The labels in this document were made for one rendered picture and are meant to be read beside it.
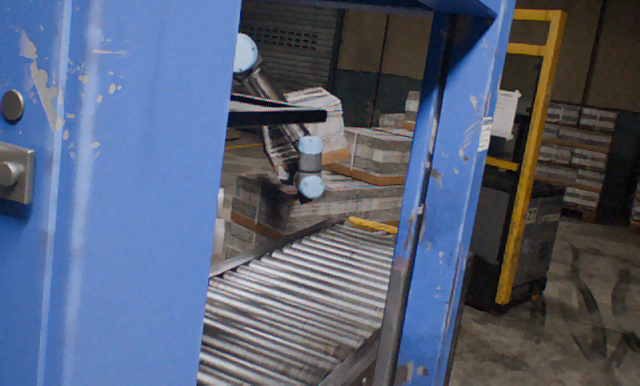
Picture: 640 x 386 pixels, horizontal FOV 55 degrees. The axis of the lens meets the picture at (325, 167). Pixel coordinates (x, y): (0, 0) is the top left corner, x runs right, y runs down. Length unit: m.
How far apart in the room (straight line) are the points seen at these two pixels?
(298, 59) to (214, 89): 10.23
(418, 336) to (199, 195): 0.60
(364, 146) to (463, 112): 2.31
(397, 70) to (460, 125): 9.11
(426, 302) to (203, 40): 0.61
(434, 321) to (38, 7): 0.67
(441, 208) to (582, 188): 7.03
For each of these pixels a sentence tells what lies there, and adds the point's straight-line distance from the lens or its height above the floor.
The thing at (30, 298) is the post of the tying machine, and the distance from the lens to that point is 0.21.
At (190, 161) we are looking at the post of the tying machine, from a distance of 0.23.
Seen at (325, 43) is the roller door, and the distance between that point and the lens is 10.26.
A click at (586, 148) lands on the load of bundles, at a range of 7.73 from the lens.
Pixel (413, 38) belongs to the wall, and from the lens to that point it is 9.81.
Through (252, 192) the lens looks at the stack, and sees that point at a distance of 2.77.
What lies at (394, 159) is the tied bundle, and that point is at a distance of 3.05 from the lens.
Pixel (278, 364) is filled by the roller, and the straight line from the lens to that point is 1.26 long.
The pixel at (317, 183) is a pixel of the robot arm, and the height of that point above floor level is 1.00.
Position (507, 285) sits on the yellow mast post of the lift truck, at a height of 0.22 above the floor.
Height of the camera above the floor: 1.37
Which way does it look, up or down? 9 degrees down
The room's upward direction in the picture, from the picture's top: 8 degrees clockwise
